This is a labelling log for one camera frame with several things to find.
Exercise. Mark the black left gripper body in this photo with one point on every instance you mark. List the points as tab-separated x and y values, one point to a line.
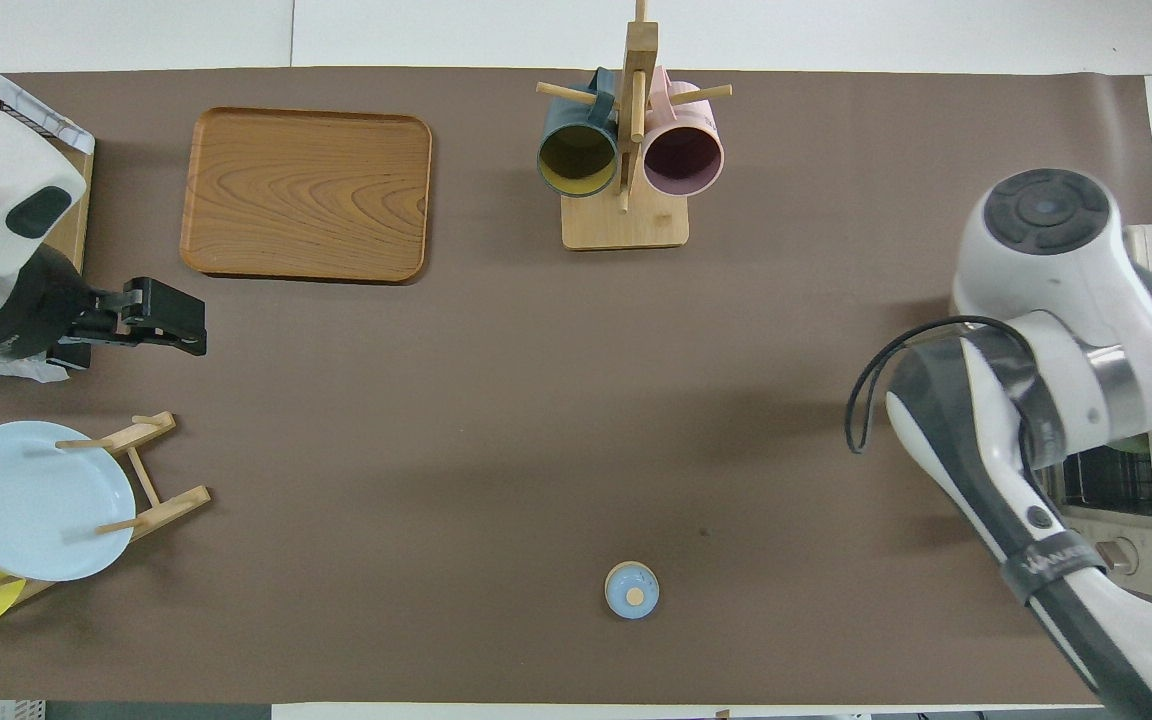
31	310

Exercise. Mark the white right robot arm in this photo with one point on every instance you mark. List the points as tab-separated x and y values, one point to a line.
1056	270

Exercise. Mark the crumpled white plastic sheet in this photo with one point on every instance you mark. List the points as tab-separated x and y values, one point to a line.
6	372

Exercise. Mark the wooden plate rack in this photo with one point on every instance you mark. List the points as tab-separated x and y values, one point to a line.
171	505

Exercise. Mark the brown wooden tray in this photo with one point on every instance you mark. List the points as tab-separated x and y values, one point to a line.
306	195

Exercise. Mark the light blue round plate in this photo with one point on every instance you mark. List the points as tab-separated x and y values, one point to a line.
36	500

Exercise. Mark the brown table mat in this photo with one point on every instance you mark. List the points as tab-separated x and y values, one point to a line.
436	400

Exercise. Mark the dark teal ribbed mug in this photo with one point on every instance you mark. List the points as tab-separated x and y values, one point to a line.
576	160

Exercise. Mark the wooden mug tree stand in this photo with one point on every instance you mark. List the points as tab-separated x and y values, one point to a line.
626	225

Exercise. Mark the pink ribbed mug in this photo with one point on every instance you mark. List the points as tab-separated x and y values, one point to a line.
684	160

